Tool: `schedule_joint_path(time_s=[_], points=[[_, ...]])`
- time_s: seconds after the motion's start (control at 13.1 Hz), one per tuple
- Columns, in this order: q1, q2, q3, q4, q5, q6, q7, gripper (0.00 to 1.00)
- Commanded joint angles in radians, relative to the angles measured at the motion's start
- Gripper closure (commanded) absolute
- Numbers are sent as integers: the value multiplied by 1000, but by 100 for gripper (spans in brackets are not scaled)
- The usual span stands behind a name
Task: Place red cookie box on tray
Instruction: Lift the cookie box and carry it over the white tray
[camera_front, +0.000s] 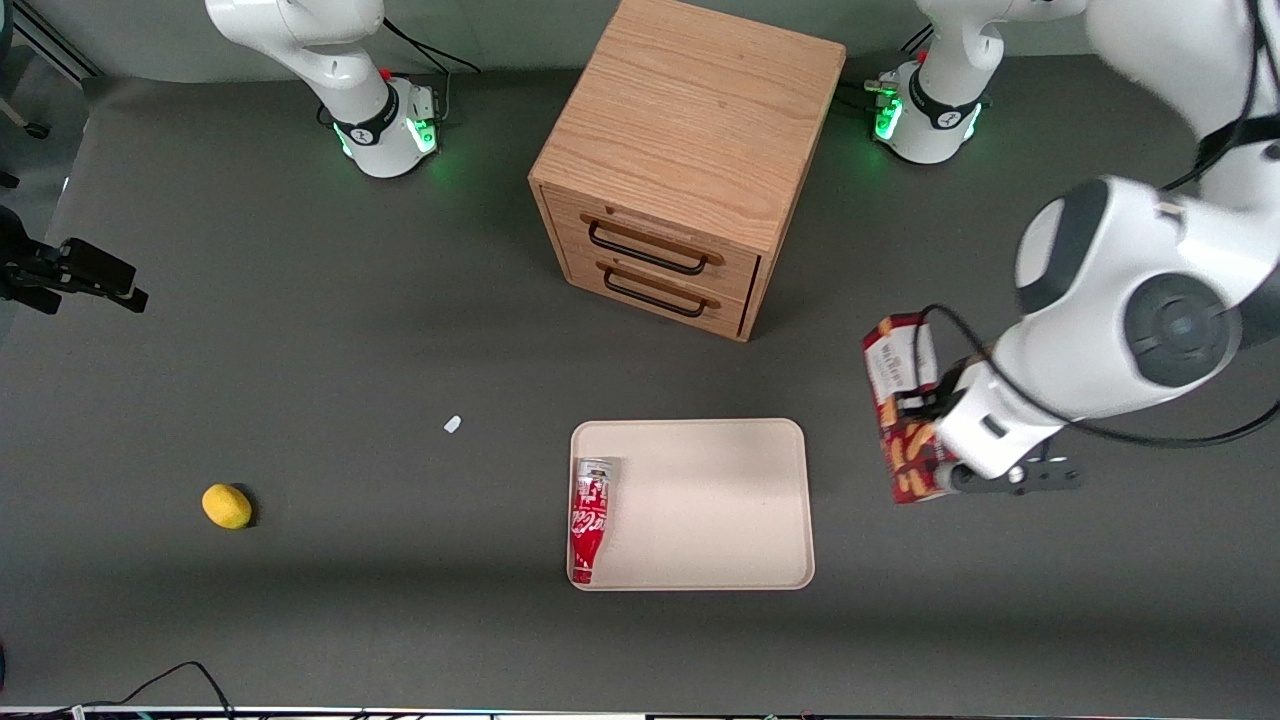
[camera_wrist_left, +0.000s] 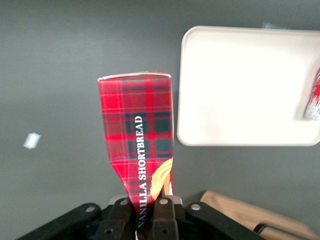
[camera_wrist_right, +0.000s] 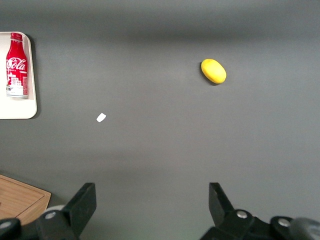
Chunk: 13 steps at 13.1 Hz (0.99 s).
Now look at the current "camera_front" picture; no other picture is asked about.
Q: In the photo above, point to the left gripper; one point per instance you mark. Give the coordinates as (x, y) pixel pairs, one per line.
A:
(931, 403)

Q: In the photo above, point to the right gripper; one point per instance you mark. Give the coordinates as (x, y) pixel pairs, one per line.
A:
(52, 269)

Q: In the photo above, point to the red cookie box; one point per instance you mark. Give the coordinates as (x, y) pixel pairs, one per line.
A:
(895, 360)

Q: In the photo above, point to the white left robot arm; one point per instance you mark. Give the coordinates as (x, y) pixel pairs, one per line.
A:
(1130, 300)

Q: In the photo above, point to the beige plastic tray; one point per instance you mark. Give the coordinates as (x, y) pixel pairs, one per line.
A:
(700, 500)

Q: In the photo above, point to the black caster wheel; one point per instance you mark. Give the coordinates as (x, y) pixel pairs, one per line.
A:
(36, 130)

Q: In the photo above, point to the yellow lemon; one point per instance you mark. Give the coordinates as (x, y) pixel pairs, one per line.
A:
(226, 506)

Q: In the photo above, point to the red cola can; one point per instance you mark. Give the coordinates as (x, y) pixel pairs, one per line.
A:
(589, 520)

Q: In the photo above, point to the wooden two-drawer cabinet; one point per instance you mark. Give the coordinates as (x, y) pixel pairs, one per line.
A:
(690, 120)

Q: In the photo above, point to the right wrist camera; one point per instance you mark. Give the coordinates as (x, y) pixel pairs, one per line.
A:
(98, 267)

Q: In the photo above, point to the metal frame rail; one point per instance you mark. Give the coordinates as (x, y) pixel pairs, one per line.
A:
(55, 45)

